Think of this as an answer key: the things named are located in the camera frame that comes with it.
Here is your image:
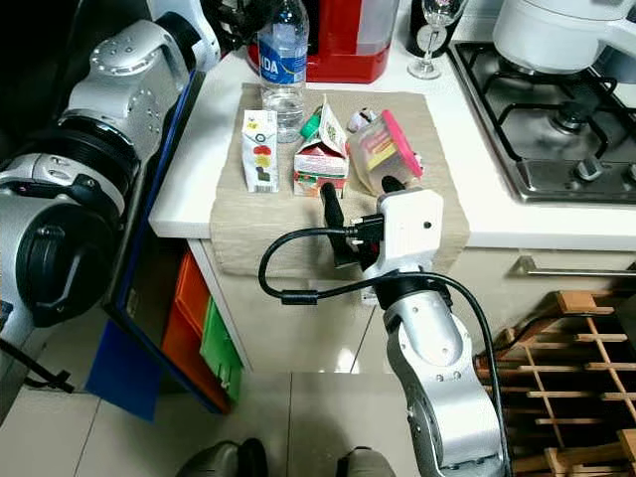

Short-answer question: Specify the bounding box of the clear wine glass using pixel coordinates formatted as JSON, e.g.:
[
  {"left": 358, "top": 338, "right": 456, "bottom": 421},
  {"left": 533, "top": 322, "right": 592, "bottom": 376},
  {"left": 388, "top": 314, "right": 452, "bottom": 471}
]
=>
[{"left": 407, "top": 0, "right": 470, "bottom": 81}]

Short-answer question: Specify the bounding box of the red kitchen appliance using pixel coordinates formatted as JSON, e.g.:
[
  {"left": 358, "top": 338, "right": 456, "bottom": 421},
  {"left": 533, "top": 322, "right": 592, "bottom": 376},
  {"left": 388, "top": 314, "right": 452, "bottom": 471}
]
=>
[{"left": 246, "top": 0, "right": 410, "bottom": 84}]

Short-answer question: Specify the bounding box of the blue flat board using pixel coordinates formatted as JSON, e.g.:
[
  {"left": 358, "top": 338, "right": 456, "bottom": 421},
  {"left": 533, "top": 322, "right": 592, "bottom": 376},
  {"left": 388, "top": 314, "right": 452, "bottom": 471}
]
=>
[{"left": 83, "top": 318, "right": 166, "bottom": 422}]

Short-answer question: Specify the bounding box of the beige table runner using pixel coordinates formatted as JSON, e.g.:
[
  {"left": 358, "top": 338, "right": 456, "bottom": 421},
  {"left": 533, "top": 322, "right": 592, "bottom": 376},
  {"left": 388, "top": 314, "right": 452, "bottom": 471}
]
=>
[{"left": 208, "top": 81, "right": 471, "bottom": 281}]

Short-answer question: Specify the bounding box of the silver drawer handle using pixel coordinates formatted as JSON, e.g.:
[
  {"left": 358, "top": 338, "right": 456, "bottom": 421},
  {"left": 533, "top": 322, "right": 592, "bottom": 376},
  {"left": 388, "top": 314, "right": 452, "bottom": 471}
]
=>
[{"left": 515, "top": 254, "right": 636, "bottom": 281}]

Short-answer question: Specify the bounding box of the grey robot left foot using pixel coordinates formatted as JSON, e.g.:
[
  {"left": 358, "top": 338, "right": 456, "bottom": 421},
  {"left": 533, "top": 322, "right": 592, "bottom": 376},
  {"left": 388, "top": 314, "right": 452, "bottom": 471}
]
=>
[{"left": 176, "top": 438, "right": 270, "bottom": 477}]

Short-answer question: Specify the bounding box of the small white bottle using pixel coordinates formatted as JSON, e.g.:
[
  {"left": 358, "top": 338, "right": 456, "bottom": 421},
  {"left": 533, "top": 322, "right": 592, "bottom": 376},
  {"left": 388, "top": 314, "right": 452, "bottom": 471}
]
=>
[{"left": 345, "top": 105, "right": 378, "bottom": 133}]

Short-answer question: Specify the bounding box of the grey robot right foot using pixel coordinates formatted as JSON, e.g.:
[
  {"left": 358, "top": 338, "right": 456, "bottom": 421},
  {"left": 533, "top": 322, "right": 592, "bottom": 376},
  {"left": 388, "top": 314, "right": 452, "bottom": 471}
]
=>
[{"left": 337, "top": 447, "right": 405, "bottom": 477}]

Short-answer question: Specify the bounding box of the white cooking pot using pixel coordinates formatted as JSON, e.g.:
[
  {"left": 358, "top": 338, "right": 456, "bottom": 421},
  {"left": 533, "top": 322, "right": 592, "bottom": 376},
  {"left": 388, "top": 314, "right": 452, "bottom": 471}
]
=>
[{"left": 493, "top": 0, "right": 636, "bottom": 77}]

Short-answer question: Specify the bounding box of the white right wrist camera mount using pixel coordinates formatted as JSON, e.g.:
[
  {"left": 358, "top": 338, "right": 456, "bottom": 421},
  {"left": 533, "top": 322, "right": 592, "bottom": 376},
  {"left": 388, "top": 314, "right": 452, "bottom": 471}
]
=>
[{"left": 362, "top": 186, "right": 446, "bottom": 286}]

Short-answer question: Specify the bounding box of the plastic container pink lid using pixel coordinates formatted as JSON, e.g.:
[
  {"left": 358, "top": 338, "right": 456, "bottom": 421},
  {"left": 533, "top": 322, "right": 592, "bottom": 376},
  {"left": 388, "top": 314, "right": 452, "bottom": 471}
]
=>
[{"left": 347, "top": 109, "right": 424, "bottom": 196}]

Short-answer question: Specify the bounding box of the green storage bin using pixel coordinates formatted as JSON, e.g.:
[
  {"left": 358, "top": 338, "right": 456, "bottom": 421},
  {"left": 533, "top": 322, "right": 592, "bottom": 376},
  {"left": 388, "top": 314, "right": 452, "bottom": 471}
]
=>
[{"left": 197, "top": 296, "right": 247, "bottom": 400}]

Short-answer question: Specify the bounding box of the grey robot foot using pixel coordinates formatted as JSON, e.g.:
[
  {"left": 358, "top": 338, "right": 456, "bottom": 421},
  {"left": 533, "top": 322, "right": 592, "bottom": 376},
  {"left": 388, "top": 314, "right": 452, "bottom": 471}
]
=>
[
  {"left": 176, "top": 438, "right": 270, "bottom": 477},
  {"left": 337, "top": 447, "right": 405, "bottom": 477}
]

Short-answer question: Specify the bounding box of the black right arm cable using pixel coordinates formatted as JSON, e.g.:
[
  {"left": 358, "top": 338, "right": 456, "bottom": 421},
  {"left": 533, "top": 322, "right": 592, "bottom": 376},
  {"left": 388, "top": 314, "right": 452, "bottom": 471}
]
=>
[{"left": 256, "top": 227, "right": 506, "bottom": 438}]

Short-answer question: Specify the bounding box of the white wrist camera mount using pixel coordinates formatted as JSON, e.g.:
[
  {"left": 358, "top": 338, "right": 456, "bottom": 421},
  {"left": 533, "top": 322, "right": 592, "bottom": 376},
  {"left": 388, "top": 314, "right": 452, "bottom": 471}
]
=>
[
  {"left": 362, "top": 186, "right": 446, "bottom": 286},
  {"left": 147, "top": 0, "right": 224, "bottom": 73}
]

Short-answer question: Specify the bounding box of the wooden wine rack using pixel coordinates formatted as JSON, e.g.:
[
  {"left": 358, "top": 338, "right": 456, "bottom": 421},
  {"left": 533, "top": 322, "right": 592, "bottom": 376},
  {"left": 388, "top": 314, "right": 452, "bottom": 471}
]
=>
[{"left": 475, "top": 288, "right": 636, "bottom": 477}]

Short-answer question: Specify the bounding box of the small white juice carton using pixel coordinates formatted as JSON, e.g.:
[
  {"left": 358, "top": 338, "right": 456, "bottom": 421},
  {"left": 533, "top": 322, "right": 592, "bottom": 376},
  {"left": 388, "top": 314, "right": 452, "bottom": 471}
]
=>
[{"left": 240, "top": 108, "right": 280, "bottom": 194}]

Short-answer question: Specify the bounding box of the steel gas stove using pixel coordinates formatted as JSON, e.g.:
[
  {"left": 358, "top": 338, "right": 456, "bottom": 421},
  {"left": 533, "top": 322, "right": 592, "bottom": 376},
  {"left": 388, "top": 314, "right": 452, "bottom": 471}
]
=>
[{"left": 445, "top": 40, "right": 636, "bottom": 206}]

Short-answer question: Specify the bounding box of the orange storage bin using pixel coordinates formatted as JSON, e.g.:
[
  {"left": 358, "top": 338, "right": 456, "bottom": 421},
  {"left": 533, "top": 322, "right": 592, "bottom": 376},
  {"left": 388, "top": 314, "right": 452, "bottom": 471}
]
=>
[{"left": 157, "top": 248, "right": 222, "bottom": 410}]

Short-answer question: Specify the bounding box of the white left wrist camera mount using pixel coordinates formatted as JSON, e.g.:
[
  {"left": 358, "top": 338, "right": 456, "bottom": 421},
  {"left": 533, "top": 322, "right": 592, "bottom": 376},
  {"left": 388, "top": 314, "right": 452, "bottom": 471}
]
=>
[{"left": 147, "top": 0, "right": 224, "bottom": 73}]

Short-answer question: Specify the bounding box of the carton with green cap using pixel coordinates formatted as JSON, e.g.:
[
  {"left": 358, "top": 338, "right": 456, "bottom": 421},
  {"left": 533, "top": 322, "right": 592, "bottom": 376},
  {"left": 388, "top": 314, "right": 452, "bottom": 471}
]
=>
[{"left": 292, "top": 95, "right": 352, "bottom": 199}]

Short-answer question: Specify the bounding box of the clear plastic water bottle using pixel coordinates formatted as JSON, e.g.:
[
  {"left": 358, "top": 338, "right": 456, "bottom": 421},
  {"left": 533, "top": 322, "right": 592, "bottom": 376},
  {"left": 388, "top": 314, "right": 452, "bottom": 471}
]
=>
[{"left": 255, "top": 0, "right": 310, "bottom": 144}]

